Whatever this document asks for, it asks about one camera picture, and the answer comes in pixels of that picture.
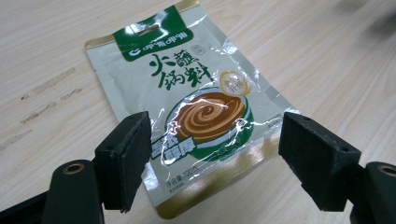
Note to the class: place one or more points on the silver green sauce packet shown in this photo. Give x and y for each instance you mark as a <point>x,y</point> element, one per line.
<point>193,105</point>

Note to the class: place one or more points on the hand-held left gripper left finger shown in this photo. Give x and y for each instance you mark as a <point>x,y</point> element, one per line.
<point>123,161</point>

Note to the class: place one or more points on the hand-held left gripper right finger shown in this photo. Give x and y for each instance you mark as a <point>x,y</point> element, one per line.
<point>317,161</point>

